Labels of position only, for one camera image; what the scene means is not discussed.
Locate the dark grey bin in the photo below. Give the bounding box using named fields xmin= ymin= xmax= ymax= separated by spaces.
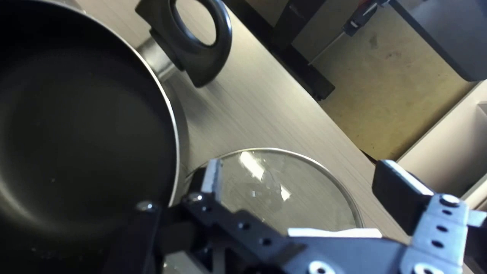
xmin=388 ymin=0 xmax=487 ymax=82

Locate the glass lid with metal rim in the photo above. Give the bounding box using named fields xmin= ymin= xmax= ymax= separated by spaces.
xmin=185 ymin=148 xmax=364 ymax=233

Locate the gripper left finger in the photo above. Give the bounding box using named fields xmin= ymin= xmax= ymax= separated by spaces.
xmin=102 ymin=158 xmax=306 ymax=274

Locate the black clamp with metal rod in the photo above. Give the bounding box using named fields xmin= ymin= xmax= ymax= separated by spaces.
xmin=309 ymin=0 xmax=390 ymax=64

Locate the black table frame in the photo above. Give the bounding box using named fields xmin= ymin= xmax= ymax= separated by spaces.
xmin=224 ymin=0 xmax=336 ymax=102

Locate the black steel pot with handle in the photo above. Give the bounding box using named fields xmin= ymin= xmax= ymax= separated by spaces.
xmin=0 ymin=0 xmax=233 ymax=274

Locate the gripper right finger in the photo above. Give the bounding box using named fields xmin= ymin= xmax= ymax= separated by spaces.
xmin=371 ymin=159 xmax=487 ymax=274

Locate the white cabinet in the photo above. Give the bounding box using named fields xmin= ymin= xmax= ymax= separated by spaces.
xmin=396 ymin=81 xmax=487 ymax=210

